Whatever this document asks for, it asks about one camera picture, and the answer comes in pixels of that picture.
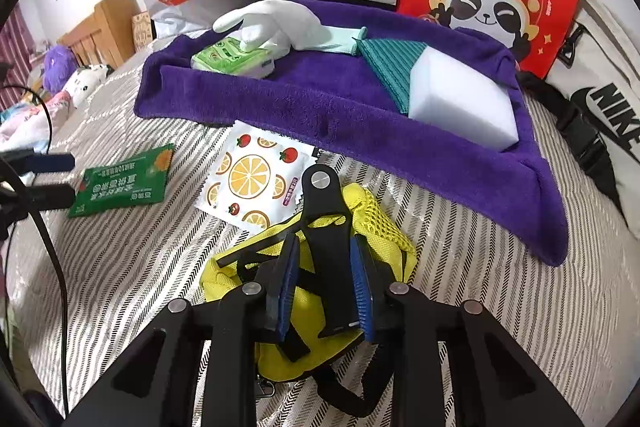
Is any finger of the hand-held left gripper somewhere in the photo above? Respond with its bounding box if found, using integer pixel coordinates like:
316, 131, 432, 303
0, 151, 77, 175
0, 184, 77, 214

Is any purple plush toy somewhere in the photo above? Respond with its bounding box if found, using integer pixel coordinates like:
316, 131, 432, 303
42, 46, 81, 94

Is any teal striped cleaning cloth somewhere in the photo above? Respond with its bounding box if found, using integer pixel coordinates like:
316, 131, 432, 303
357, 38, 428, 115

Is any striped bed mattress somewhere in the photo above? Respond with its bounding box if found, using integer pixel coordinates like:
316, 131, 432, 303
0, 32, 640, 427

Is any green tissue pack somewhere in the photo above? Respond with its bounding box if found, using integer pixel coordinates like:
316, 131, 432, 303
191, 34, 276, 80

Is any white sponge block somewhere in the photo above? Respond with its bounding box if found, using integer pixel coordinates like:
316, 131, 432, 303
407, 44, 521, 152

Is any green packet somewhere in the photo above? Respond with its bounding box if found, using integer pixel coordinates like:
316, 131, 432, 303
67, 143, 175, 219

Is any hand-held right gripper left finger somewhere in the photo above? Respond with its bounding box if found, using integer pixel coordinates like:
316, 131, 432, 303
65, 232, 303, 427

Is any white waist bag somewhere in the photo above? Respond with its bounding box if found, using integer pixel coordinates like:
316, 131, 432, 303
517, 0, 640, 240

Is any purple towel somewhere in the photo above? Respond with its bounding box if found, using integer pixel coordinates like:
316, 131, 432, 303
134, 0, 568, 268

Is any pale green cloth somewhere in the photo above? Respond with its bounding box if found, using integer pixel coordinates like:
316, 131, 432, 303
320, 26, 368, 56

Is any citrus-print white packet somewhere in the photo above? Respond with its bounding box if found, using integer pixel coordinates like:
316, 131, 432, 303
196, 119, 321, 230

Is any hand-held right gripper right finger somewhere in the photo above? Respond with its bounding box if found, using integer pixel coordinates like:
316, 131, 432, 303
349, 234, 586, 427

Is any pink cloth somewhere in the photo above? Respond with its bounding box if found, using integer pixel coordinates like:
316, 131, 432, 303
0, 92, 76, 152

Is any white plush toy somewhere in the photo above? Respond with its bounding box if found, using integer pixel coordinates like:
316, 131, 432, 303
62, 64, 113, 108

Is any yellow mesh pouch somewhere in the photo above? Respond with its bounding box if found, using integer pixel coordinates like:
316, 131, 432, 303
200, 164, 418, 418

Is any brown patterned box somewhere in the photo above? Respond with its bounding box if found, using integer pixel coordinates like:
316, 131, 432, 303
131, 11, 153, 52

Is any red striped curtain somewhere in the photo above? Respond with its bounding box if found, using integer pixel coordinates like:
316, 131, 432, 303
0, 4, 36, 112

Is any white glove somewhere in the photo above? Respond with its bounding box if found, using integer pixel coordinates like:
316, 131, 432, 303
212, 0, 328, 58

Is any wooden headboard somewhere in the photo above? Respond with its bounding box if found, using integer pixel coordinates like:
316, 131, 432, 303
57, 0, 143, 70

